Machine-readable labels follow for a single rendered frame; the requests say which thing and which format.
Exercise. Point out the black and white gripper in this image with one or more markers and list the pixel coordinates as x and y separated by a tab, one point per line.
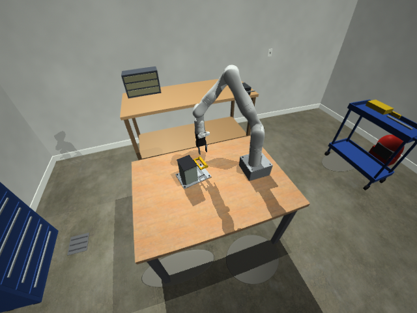
200	135

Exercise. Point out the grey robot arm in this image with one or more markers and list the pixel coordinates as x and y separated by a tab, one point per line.
231	77

